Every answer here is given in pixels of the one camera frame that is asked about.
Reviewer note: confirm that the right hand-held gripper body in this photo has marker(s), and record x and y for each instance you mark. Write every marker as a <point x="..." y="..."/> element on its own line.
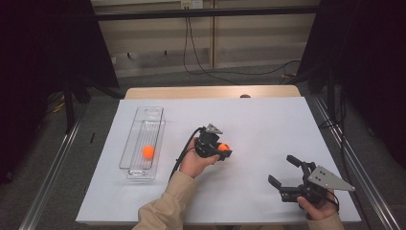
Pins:
<point x="314" y="186"/>

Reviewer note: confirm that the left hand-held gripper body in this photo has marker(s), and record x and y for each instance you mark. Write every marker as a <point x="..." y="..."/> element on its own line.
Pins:
<point x="207" y="143"/>

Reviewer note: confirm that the orange ball with black mark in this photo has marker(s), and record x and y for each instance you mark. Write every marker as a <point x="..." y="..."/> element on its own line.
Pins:
<point x="223" y="147"/>

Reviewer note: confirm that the plain orange ball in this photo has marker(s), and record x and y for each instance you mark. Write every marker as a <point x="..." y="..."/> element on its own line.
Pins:
<point x="148" y="152"/>

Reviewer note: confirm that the clear plastic container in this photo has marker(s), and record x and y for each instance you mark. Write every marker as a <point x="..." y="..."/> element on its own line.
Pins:
<point x="145" y="134"/>

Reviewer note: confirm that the person's left hand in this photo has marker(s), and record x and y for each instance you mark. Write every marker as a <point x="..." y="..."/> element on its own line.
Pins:
<point x="193" y="163"/>

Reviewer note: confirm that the person's right hand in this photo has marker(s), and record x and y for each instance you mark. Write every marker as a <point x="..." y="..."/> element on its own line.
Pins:
<point x="320" y="211"/>

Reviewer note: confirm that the wooden table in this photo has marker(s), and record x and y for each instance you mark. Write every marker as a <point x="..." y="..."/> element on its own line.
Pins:
<point x="191" y="92"/>

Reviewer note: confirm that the black pen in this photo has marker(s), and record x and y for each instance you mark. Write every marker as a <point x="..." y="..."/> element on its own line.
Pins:
<point x="92" y="137"/>

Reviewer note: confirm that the black horizontal bar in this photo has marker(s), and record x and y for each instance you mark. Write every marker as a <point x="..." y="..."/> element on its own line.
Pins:
<point x="207" y="12"/>

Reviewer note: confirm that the black curtain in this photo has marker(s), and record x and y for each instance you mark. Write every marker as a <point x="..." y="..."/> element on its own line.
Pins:
<point x="38" y="64"/>
<point x="367" y="48"/>

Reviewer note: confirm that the black metal stand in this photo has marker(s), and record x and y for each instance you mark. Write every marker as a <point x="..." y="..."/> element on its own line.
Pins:
<point x="69" y="111"/>

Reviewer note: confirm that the aluminium rail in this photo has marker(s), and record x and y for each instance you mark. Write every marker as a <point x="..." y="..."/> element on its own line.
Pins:
<point x="360" y="179"/>
<point x="51" y="179"/>

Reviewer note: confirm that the white wall outlet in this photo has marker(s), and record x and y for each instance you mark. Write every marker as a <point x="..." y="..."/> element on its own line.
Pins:
<point x="191" y="4"/>

